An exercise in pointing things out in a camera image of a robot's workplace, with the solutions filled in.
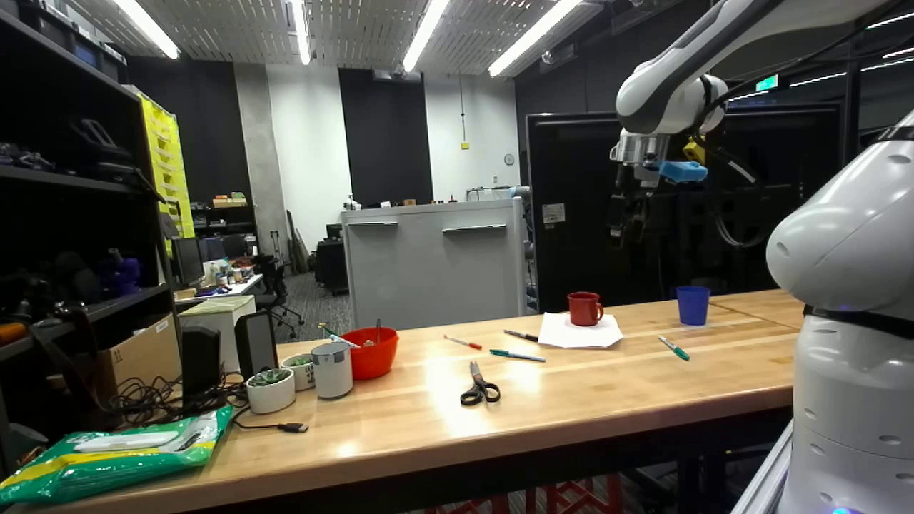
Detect black shelving unit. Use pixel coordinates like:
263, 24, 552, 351
0, 5, 172, 439

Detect red marker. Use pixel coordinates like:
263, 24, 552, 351
442, 334, 484, 351

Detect small white bowl behind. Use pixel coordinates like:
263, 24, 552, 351
282, 355, 315, 391

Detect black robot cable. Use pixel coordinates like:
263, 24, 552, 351
709, 141, 780, 255

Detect black marker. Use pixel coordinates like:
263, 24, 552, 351
502, 328, 540, 344

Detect green wipes package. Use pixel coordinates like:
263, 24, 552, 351
0, 407, 233, 506

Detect black usb cable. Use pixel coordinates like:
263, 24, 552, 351
233, 414, 312, 436

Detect white paper sheet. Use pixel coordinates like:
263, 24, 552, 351
536, 311, 623, 348

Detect black speaker box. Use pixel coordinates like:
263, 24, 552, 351
233, 311, 276, 377

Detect white cylindrical cup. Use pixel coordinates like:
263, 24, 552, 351
312, 344, 353, 399

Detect cardboard box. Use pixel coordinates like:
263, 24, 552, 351
97, 315, 179, 398

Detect white bowl with green contents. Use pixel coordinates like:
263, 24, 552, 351
245, 368, 293, 414

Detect blue cup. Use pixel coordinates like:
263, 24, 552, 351
676, 287, 710, 327

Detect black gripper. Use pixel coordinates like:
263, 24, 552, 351
609, 128, 669, 189

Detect grey metal cabinet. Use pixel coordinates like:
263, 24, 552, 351
343, 199, 526, 328

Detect black scissors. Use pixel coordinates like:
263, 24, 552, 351
459, 362, 500, 407

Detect red bowl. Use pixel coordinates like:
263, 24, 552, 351
345, 327, 400, 379

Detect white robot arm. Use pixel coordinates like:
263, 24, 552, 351
614, 0, 914, 514

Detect red mug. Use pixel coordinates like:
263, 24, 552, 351
569, 291, 602, 327

